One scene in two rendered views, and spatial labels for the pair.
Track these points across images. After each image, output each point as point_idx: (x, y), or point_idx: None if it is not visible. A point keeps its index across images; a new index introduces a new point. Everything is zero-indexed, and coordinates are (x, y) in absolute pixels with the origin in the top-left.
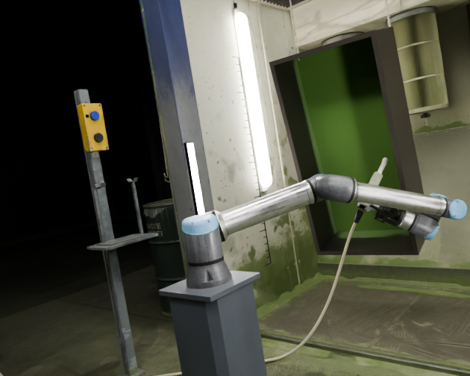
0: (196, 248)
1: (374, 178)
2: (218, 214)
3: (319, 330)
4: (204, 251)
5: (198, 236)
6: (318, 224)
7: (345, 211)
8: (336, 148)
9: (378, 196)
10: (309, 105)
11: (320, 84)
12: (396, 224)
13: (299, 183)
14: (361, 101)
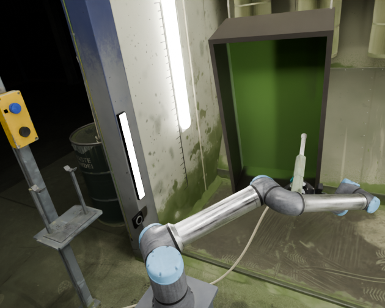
0: (165, 293)
1: (300, 164)
2: (175, 233)
3: (233, 252)
4: (173, 294)
5: (167, 285)
6: (234, 171)
7: (252, 153)
8: (253, 107)
9: (319, 208)
10: (233, 68)
11: (248, 51)
12: None
13: (247, 190)
14: (285, 72)
